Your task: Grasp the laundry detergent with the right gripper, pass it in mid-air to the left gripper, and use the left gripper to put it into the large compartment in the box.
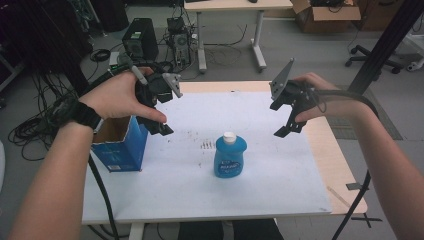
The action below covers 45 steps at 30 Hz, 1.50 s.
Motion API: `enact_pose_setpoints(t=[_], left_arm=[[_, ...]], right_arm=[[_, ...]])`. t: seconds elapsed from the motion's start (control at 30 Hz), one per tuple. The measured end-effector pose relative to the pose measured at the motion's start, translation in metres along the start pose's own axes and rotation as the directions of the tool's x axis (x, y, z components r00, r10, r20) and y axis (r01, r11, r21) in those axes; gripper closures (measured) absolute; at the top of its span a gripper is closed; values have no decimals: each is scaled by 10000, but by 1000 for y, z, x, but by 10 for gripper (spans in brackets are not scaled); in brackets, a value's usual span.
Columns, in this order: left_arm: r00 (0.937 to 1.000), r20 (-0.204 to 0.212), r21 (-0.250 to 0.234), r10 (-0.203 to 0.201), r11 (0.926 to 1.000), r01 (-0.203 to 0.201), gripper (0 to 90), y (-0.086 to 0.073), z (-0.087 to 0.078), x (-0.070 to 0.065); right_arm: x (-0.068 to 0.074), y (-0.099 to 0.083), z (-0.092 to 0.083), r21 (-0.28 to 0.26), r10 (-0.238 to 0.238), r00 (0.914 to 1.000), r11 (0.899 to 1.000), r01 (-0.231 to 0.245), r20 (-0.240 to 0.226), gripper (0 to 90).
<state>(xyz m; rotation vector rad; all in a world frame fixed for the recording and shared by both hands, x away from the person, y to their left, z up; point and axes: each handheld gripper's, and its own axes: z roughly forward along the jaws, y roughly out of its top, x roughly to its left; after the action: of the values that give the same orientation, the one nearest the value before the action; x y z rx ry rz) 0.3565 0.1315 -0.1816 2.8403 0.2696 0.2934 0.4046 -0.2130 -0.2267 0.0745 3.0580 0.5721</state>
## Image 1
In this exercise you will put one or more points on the white table leg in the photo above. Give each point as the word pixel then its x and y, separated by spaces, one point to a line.
pixel 136 231

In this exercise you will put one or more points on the black metal stand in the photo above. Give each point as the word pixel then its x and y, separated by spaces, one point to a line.
pixel 383 46

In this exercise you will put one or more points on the black computer tower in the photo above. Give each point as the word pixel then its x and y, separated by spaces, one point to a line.
pixel 140 38

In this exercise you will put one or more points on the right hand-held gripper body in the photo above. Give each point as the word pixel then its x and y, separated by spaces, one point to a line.
pixel 295 95

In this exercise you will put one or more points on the white table mat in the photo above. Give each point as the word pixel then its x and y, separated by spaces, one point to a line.
pixel 200 193

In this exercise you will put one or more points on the person's left hand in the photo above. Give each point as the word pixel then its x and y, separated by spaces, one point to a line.
pixel 116 96

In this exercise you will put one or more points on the black office chair base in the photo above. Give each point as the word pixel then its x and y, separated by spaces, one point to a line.
pixel 373 58

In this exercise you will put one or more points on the person's right hand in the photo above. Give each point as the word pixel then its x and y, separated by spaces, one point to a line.
pixel 333 100

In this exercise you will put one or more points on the black tape cross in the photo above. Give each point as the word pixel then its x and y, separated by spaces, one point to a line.
pixel 366 220

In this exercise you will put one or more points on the blue cardboard box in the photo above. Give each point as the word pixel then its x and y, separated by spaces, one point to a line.
pixel 126 150

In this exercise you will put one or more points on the small white box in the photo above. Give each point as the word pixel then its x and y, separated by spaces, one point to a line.
pixel 114 58

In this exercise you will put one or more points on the open computer case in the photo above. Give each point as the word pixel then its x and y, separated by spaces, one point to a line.
pixel 180 43

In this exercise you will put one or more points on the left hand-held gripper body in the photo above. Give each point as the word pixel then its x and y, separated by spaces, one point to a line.
pixel 156 87

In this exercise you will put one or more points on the light wooden desk white legs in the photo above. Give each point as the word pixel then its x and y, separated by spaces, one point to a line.
pixel 233 4

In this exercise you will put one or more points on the brown cardboard box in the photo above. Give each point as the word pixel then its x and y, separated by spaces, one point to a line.
pixel 325 16

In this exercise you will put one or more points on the blue bottle with white cap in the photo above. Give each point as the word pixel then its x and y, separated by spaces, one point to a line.
pixel 230 156

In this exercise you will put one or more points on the black wristwatch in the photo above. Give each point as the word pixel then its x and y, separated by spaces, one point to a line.
pixel 83 113

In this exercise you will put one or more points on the black tape strip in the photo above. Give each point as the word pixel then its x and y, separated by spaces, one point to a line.
pixel 355 186

